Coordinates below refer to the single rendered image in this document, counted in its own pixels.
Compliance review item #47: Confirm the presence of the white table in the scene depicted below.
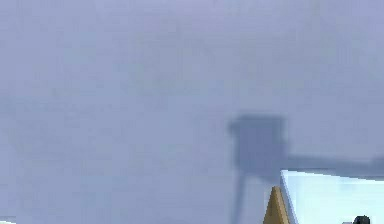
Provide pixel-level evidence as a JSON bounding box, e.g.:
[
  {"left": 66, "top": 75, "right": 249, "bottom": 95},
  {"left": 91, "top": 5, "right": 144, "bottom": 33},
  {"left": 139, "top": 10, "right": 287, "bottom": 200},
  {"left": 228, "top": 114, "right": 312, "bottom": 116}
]
[{"left": 279, "top": 169, "right": 384, "bottom": 224}]

